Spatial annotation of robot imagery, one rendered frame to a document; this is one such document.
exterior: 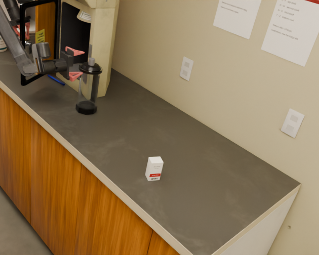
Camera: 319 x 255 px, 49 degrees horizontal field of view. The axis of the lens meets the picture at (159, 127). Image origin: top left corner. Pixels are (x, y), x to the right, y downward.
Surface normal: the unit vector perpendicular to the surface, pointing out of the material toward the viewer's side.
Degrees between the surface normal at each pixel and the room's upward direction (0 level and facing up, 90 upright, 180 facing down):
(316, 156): 90
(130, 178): 0
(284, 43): 90
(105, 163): 0
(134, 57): 90
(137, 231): 90
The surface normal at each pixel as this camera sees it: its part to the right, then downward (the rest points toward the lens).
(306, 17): -0.70, 0.24
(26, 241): 0.18, -0.85
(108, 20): 0.69, 0.47
